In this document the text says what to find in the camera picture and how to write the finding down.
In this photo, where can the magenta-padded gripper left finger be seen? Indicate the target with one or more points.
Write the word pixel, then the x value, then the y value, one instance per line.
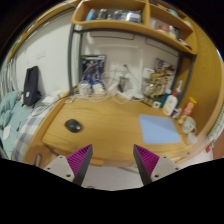
pixel 77 161

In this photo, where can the black computer mouse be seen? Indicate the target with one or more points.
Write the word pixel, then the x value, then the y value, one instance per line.
pixel 73 125

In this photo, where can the clear white-nozzle spray bottle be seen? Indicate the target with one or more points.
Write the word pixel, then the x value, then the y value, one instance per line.
pixel 179 89

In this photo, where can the white red-capped lotion bottle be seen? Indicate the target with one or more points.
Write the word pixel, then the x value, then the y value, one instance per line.
pixel 169 105

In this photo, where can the small white square clock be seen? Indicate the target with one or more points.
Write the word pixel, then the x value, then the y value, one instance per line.
pixel 156 104

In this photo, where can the white charger block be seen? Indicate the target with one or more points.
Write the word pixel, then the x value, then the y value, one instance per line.
pixel 98 88

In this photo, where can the white round lidded container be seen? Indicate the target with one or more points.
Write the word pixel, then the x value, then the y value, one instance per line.
pixel 84 89

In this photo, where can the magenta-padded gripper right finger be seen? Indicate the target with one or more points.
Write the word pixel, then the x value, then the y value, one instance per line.
pixel 148 161

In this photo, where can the colourful figure box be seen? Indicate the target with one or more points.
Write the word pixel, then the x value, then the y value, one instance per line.
pixel 165 68

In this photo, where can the teal quilt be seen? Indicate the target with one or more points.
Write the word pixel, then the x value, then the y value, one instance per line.
pixel 13 116

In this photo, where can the white mug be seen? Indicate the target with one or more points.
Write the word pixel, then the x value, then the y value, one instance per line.
pixel 188 125

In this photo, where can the blue plaid bed sheet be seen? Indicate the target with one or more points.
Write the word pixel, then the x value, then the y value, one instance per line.
pixel 28 133

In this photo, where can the light blue mouse pad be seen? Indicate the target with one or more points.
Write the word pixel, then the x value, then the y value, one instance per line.
pixel 159 129

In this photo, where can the wooden shelf unit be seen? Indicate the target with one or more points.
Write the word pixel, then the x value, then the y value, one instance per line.
pixel 133 23

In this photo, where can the flat white box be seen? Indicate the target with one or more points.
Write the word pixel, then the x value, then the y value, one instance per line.
pixel 48 100

